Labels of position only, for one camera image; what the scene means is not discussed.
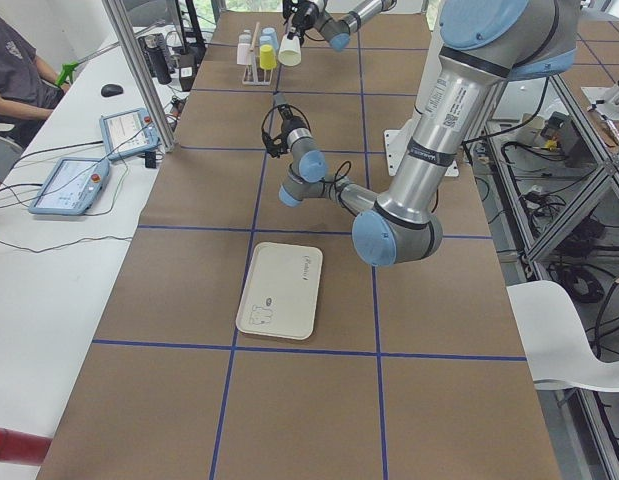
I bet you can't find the blue teach pendant near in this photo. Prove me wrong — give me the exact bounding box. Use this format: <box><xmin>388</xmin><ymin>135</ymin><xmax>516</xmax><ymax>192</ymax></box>
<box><xmin>28</xmin><ymin>157</ymin><xmax>110</xmax><ymax>216</ymax></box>

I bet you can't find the blue teach pendant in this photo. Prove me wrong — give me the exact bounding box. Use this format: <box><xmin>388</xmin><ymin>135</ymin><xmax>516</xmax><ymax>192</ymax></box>
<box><xmin>28</xmin><ymin>157</ymin><xmax>110</xmax><ymax>216</ymax></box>
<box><xmin>99</xmin><ymin>108</ymin><xmax>160</xmax><ymax>162</ymax></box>

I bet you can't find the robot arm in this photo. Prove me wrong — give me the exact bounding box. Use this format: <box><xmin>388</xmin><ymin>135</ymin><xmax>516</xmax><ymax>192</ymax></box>
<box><xmin>282</xmin><ymin>0</ymin><xmax>397</xmax><ymax>52</ymax></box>
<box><xmin>262</xmin><ymin>1</ymin><xmax>581</xmax><ymax>266</ymax></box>

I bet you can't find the black computer mouse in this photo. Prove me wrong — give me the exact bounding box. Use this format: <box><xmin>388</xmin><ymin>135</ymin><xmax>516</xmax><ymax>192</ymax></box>
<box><xmin>100</xmin><ymin>84</ymin><xmax>124</xmax><ymax>98</ymax></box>

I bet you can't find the aluminium frame post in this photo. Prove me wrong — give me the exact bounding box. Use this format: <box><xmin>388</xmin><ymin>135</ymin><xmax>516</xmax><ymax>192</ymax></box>
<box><xmin>102</xmin><ymin>0</ymin><xmax>175</xmax><ymax>153</ymax></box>

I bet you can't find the red cylinder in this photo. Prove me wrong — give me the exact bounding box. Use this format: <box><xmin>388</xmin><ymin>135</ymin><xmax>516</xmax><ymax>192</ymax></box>
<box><xmin>0</xmin><ymin>427</ymin><xmax>52</xmax><ymax>466</ymax></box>

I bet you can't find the blue teach pendant far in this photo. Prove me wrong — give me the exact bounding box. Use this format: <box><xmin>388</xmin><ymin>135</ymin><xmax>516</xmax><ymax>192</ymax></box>
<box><xmin>99</xmin><ymin>108</ymin><xmax>160</xmax><ymax>162</ymax></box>

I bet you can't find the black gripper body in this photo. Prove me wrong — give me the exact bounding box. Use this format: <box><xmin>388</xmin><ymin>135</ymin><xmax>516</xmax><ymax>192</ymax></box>
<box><xmin>261</xmin><ymin>92</ymin><xmax>309</xmax><ymax>158</ymax></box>
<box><xmin>282</xmin><ymin>0</ymin><xmax>322</xmax><ymax>35</ymax></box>

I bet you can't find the black small box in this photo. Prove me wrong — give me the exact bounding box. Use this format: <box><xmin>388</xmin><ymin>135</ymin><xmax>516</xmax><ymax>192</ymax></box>
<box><xmin>142</xmin><ymin>151</ymin><xmax>157</xmax><ymax>169</ymax></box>

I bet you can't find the grey plastic cup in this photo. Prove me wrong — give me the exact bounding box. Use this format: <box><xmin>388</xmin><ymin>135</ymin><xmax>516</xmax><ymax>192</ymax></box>
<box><xmin>239</xmin><ymin>30</ymin><xmax>252</xmax><ymax>44</ymax></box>

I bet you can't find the seated person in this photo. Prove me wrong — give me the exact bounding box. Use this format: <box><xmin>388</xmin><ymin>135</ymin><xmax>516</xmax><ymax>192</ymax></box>
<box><xmin>0</xmin><ymin>12</ymin><xmax>70</xmax><ymax>199</ymax></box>

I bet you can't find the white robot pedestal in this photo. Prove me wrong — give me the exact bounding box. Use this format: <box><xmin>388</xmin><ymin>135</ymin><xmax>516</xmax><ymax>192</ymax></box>
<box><xmin>383</xmin><ymin>0</ymin><xmax>495</xmax><ymax>178</ymax></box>

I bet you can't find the pink plastic cup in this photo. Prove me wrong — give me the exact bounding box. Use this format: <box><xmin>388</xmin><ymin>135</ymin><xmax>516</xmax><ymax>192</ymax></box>
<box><xmin>236</xmin><ymin>42</ymin><xmax>251</xmax><ymax>66</ymax></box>

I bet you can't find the brown paper table mat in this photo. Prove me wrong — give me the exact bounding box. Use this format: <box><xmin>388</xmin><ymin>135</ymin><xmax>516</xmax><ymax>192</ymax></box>
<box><xmin>39</xmin><ymin>12</ymin><xmax>560</xmax><ymax>479</ymax></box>

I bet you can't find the beige paper cup tray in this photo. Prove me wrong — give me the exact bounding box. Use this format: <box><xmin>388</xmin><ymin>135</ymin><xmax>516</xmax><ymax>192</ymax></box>
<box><xmin>236</xmin><ymin>242</ymin><xmax>323</xmax><ymax>341</ymax></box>

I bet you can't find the white chair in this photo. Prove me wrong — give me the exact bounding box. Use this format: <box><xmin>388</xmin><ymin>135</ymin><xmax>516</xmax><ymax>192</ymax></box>
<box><xmin>507</xmin><ymin>280</ymin><xmax>619</xmax><ymax>393</ymax></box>

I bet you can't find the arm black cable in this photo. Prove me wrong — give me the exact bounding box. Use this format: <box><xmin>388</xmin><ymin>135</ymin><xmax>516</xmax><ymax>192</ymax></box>
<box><xmin>261</xmin><ymin>102</ymin><xmax>355</xmax><ymax>201</ymax></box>

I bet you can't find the yellow plastic cup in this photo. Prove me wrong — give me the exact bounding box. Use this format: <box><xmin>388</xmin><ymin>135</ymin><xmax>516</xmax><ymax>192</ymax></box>
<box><xmin>259</xmin><ymin>44</ymin><xmax>277</xmax><ymax>71</ymax></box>

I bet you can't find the white wire cup rack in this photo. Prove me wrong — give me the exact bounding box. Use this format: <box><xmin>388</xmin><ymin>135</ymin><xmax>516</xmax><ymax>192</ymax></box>
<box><xmin>237</xmin><ymin>22</ymin><xmax>277</xmax><ymax>86</ymax></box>

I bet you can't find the light blue plastic cup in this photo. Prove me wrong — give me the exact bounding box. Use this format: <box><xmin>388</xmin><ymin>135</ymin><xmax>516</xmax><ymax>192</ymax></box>
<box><xmin>259</xmin><ymin>27</ymin><xmax>279</xmax><ymax>51</ymax></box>

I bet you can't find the pale green plastic cup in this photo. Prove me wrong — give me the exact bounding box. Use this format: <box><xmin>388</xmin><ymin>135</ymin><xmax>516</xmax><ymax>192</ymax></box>
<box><xmin>278</xmin><ymin>35</ymin><xmax>302</xmax><ymax>67</ymax></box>

